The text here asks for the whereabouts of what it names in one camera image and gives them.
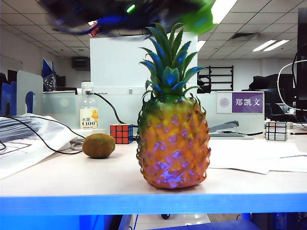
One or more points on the ceiling air vent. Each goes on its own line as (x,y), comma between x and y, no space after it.
(244,36)

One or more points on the dark wall-mounted box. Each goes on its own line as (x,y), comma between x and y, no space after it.
(81,63)

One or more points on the double ceiling light strip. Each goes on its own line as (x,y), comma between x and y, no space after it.
(271,45)

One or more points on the white bookend with cutout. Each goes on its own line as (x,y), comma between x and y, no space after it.
(24,81)

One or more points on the black wall rack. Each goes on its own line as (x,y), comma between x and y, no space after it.
(232,76)

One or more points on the frosted glass desk partition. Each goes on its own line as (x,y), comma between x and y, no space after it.
(64,112)

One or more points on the wide ceiling light panel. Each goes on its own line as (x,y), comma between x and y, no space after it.
(224,10)

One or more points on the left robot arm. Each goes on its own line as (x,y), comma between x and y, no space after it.
(96,12)

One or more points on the brown plastic kiwi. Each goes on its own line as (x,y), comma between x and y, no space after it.
(98,146)

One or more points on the stack of printed papers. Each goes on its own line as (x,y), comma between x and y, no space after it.
(14,130)

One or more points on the blue bookend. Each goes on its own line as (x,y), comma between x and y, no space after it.
(4,95)

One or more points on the silver mirror cube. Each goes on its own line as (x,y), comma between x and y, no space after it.
(275,131)

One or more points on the white power strip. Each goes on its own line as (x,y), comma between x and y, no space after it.
(79,132)

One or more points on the grey flat tray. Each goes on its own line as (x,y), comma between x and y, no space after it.
(235,136)

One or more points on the grey stapler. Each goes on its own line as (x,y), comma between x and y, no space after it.
(225,125)

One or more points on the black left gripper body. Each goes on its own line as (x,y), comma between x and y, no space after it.
(172,12)

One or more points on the white paper sheet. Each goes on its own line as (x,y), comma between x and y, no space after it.
(259,169)
(239,151)
(292,165)

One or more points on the translucent red-printed plastic bag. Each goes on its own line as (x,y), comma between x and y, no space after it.
(52,136)

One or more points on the red Chinese knot ornament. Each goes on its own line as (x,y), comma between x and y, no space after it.
(93,30)

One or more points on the white AOC monitor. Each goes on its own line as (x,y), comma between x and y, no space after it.
(115,62)

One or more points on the clear C100 drink bottle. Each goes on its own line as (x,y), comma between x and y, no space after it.
(88,117)

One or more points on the black computer monitor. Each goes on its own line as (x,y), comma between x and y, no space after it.
(302,72)

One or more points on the plastic pineapple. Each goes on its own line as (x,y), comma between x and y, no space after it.
(172,143)

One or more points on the coloured Rubik's cube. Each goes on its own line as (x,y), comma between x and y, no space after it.
(121,134)

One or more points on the blue perforated file holder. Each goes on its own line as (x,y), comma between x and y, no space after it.
(49,81)

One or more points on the purple and white name plate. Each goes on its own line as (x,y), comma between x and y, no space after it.
(247,102)

